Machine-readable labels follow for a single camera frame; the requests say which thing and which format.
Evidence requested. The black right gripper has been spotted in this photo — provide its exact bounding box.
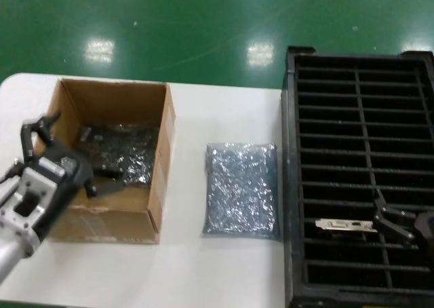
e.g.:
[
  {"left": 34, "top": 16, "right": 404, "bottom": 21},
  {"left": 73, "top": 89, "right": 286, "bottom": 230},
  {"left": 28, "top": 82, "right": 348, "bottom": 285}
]
[{"left": 372, "top": 188, "right": 434, "bottom": 248}]

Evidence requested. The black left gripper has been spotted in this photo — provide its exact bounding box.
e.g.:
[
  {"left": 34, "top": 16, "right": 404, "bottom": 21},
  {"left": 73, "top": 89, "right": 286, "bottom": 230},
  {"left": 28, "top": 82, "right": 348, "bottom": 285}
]
[{"left": 19, "top": 113, "right": 127, "bottom": 245}]

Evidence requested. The silver antistatic bag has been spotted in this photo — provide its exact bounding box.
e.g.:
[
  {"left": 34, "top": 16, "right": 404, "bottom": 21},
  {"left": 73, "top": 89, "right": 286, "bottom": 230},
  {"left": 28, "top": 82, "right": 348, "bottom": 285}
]
[
  {"left": 201, "top": 141, "right": 282, "bottom": 243},
  {"left": 75, "top": 123, "right": 161, "bottom": 191}
]

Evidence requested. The brown cardboard box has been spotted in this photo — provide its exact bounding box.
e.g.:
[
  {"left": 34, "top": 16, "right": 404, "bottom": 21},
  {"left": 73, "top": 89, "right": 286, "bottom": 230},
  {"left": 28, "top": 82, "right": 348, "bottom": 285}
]
[{"left": 43, "top": 78, "right": 177, "bottom": 245}]

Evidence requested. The black slotted plastic container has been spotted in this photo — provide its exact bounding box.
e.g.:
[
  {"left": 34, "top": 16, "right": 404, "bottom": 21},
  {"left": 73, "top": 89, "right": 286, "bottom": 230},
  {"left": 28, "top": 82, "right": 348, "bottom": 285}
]
[{"left": 280, "top": 45, "right": 434, "bottom": 308}]

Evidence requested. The flat silver antistatic bag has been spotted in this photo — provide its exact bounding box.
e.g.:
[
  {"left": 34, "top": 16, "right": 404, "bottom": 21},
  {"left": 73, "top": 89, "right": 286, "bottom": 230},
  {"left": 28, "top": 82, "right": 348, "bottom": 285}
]
[{"left": 201, "top": 141, "right": 282, "bottom": 243}]

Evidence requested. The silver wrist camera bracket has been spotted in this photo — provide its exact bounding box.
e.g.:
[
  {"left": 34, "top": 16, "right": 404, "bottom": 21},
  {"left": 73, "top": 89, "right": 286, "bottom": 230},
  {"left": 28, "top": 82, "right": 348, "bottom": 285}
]
[{"left": 0, "top": 157, "right": 67, "bottom": 258}]

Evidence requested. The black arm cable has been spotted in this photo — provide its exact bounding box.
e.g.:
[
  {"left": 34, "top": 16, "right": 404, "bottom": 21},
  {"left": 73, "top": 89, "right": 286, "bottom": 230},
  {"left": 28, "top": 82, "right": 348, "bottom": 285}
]
[{"left": 0, "top": 157, "right": 24, "bottom": 184}]

